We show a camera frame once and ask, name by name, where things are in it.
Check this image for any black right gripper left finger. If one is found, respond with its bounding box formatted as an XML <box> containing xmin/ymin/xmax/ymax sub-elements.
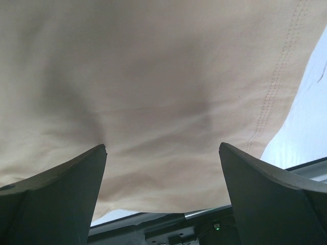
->
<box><xmin>1</xmin><ymin>144</ymin><xmax>107</xmax><ymax>244</ymax></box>

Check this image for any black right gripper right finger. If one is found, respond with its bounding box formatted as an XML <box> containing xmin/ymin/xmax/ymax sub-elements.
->
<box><xmin>219</xmin><ymin>143</ymin><xmax>326</xmax><ymax>244</ymax></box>

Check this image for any beige t shirt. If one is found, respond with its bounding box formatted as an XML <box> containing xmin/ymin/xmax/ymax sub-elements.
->
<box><xmin>1</xmin><ymin>1</ymin><xmax>326</xmax><ymax>219</ymax></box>

